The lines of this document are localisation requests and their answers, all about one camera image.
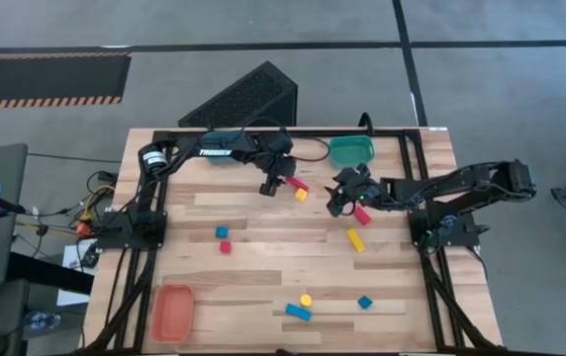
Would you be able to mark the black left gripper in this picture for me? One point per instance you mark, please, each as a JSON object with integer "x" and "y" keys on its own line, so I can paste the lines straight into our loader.
{"x": 275, "y": 163}

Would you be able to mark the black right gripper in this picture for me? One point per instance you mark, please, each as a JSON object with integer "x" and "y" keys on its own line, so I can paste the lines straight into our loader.
{"x": 362, "y": 190}

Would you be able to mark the long red block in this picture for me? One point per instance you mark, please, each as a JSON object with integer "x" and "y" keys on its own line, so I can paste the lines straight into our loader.
{"x": 298, "y": 184}

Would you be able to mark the yellow cube block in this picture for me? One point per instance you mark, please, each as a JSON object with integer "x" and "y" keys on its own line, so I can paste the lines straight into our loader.
{"x": 301, "y": 195}

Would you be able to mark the short red block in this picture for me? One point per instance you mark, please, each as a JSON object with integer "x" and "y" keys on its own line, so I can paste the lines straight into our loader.
{"x": 362, "y": 216}

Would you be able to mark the long yellow block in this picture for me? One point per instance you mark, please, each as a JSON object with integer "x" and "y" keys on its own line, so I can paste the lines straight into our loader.
{"x": 355, "y": 240}

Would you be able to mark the blue cube block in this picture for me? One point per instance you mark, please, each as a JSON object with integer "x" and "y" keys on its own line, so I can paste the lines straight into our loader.
{"x": 221, "y": 232}
{"x": 365, "y": 302}

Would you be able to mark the red cube block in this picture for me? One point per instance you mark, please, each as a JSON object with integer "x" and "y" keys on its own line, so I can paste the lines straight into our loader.
{"x": 225, "y": 246}

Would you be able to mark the yellow ball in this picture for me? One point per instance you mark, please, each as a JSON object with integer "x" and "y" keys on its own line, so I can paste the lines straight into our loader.
{"x": 306, "y": 299}

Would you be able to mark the long blue block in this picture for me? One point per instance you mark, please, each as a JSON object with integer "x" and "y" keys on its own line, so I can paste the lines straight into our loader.
{"x": 298, "y": 311}

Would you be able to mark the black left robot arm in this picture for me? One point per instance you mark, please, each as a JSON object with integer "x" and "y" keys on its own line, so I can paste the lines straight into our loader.
{"x": 214, "y": 151}

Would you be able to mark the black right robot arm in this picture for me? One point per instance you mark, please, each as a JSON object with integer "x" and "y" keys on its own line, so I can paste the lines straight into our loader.
{"x": 461, "y": 185}

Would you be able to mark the green plastic bin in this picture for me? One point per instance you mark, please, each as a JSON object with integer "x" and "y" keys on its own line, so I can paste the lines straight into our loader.
{"x": 351, "y": 151}

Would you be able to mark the blue plastic bin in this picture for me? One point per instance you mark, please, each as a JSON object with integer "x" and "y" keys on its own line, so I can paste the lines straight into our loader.
{"x": 216, "y": 141}

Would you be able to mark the black perforated box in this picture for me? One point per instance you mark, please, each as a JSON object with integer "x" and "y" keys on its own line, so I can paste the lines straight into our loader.
{"x": 243, "y": 99}

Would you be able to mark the orange plastic bin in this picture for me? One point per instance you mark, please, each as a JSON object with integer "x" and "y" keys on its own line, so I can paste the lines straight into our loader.
{"x": 172, "y": 313}

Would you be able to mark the white paper sheet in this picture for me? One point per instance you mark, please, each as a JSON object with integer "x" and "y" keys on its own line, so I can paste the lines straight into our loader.
{"x": 72, "y": 292}

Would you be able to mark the black mat with orange stripes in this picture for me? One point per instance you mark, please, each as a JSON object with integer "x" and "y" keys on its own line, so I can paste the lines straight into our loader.
{"x": 40, "y": 79}

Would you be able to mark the clear water bottle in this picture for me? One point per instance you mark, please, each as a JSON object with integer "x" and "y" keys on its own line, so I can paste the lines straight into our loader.
{"x": 41, "y": 320}

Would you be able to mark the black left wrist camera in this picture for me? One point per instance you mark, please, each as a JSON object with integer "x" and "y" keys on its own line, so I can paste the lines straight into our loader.
{"x": 270, "y": 188}

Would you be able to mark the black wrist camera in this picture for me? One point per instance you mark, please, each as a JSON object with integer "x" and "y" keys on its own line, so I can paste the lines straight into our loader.
{"x": 270, "y": 188}
{"x": 364, "y": 171}

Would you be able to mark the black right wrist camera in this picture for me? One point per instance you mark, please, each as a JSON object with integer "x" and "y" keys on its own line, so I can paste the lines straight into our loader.
{"x": 364, "y": 171}

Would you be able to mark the black metal table frame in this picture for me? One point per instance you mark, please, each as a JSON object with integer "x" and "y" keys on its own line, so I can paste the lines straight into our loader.
{"x": 322, "y": 133}

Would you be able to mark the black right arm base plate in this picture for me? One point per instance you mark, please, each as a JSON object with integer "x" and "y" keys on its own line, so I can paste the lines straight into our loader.
{"x": 466, "y": 232}

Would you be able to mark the black table-level camera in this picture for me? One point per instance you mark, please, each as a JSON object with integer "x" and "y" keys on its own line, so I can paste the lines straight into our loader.
{"x": 281, "y": 352}

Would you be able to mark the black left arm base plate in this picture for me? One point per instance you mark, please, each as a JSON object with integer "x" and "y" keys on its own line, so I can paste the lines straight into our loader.
{"x": 115, "y": 232}

